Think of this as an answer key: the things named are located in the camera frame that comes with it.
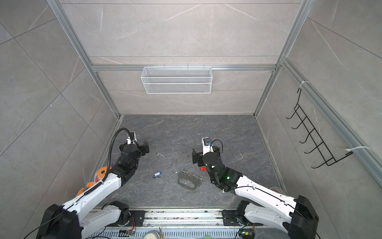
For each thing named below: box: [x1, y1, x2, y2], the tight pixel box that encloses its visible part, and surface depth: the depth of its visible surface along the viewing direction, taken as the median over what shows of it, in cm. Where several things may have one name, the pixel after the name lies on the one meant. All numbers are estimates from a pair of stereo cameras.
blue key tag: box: [152, 171, 163, 178], surface depth 90 cm
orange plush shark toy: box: [75, 165, 112, 198], surface depth 81 cm
